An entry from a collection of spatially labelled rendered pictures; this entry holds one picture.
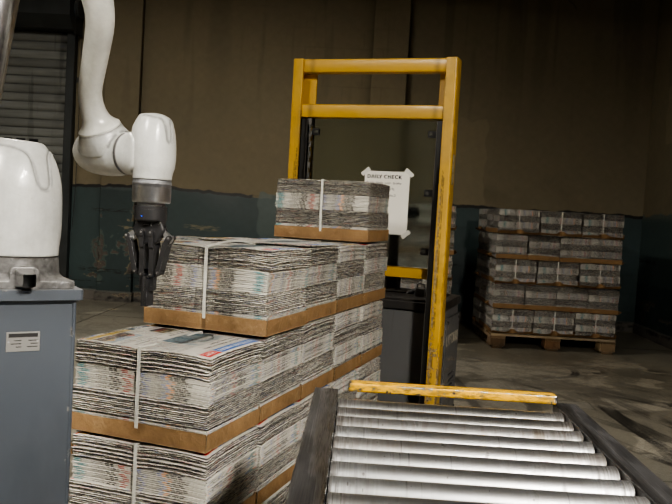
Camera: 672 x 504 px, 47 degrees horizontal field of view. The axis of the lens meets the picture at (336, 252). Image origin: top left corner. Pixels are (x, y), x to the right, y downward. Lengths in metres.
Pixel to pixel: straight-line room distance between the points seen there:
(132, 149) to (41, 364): 0.57
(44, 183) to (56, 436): 0.47
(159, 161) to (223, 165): 7.15
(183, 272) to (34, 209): 0.71
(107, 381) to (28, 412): 0.43
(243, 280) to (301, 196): 0.94
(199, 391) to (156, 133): 0.60
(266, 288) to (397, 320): 1.59
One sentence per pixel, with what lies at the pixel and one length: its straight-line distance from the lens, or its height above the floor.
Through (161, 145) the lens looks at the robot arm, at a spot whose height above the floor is 1.30.
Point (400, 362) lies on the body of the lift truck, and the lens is 3.56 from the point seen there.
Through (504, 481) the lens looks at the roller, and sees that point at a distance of 1.20.
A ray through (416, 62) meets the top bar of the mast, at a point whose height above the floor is 1.83.
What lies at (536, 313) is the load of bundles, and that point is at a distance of 7.36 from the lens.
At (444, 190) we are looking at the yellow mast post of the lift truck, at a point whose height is 1.29.
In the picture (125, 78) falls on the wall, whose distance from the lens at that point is 9.24.
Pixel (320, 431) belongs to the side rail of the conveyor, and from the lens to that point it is 1.34.
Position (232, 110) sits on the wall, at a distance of 9.00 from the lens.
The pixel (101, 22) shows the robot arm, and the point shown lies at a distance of 1.78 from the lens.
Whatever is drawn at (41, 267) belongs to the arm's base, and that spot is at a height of 1.04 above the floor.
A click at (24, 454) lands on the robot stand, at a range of 1.57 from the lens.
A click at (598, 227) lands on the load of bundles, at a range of 7.47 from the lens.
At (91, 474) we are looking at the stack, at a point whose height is 0.50.
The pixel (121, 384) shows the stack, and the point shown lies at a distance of 1.93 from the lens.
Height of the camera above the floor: 1.17
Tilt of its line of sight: 3 degrees down
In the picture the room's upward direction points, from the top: 3 degrees clockwise
